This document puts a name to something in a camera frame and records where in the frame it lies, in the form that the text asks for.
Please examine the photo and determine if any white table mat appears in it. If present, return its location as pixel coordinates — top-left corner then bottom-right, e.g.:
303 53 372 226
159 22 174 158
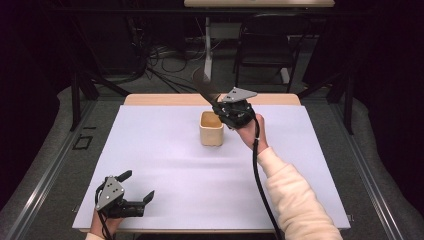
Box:
72 104 352 231

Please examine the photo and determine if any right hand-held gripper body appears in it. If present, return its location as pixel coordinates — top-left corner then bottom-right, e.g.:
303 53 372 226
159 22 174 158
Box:
218 86 259 130

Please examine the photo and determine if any person's left hand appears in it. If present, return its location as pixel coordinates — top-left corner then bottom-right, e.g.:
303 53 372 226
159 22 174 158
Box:
89 209 125 240

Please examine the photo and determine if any white-legged wooden desk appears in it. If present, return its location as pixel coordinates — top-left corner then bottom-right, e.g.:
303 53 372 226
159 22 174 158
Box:
183 0 336 85

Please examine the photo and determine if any beige square cup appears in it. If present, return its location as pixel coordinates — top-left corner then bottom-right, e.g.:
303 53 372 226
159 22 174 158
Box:
199 110 225 147

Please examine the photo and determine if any black kitchen knife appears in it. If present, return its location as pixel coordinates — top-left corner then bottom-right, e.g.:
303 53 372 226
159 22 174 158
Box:
192 67 223 105

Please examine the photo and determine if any black folding chair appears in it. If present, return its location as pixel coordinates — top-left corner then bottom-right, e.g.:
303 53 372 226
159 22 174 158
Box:
232 13 313 94

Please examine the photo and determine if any metal floor rail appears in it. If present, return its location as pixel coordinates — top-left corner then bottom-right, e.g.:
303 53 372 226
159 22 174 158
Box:
329 102 405 240
6 99 98 240

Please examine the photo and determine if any black metal frame stand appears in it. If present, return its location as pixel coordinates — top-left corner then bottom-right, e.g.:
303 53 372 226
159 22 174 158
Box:
68 68 132 133
296 69 355 136

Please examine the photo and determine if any right hand-held gripper cable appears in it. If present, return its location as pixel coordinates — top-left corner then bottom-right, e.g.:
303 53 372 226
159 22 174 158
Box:
251 114 285 240

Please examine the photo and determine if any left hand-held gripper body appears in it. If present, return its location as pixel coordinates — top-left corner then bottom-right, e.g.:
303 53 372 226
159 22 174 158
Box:
94 175 147 220

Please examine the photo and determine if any hand-held gripper cable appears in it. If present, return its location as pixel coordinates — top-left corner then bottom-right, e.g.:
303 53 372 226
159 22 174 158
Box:
94 184 114 240
251 114 285 240

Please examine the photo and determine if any person's right hand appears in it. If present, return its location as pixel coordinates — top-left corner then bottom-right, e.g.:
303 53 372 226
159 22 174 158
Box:
234 113 270 155

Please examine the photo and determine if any light wooden table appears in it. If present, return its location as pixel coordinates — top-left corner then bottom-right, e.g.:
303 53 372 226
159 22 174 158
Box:
79 93 344 234

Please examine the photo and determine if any bundle of floor cables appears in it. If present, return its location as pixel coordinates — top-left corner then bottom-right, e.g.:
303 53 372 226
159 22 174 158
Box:
144 39 222 95

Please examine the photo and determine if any left hand-held gripper cable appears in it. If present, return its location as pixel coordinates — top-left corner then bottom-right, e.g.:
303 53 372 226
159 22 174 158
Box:
94 184 114 240

